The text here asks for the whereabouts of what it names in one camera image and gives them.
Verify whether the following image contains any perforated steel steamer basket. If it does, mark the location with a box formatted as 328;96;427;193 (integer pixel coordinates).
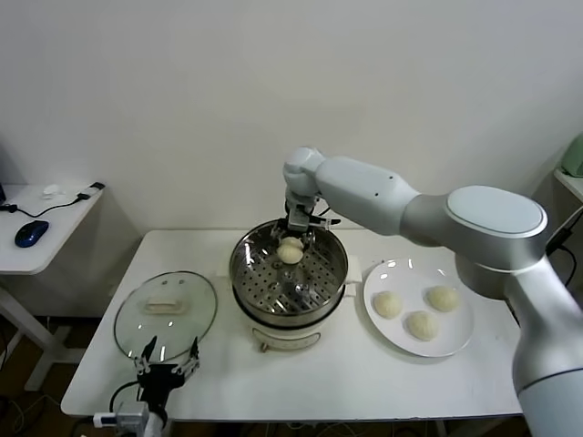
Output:
229;219;350;329

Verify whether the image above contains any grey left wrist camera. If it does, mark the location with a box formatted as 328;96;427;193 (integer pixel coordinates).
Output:
93;399;152;428

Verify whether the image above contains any black and white adapter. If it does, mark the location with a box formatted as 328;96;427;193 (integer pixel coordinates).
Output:
76;182;106;201

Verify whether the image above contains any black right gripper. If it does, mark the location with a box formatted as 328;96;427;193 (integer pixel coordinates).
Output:
271;190;321;250

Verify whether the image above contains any mint green appliance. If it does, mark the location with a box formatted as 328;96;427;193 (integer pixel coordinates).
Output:
558;134;583;178

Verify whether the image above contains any round white plate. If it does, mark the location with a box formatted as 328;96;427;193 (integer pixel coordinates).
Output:
363;259;475;358

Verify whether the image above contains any blue computer mouse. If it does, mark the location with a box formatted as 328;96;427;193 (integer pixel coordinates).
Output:
14;220;50;249

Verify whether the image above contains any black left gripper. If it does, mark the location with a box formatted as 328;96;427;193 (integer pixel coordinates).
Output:
131;336;202;405

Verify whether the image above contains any white hanging cable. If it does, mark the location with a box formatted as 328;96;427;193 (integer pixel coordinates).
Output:
548;208;583;242

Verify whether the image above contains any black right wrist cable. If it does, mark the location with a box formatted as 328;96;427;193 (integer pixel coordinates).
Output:
309;204;342;229

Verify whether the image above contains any round glass pot lid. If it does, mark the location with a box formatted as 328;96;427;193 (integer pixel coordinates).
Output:
113;271;219;364

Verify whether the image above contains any white steamed baozi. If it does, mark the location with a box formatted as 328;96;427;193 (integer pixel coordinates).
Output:
276;236;305;266
426;285;459;314
405;310;441;341
373;290;404;320

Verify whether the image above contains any thin black desk cable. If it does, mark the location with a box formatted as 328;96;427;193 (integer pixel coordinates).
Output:
0;193;90;220

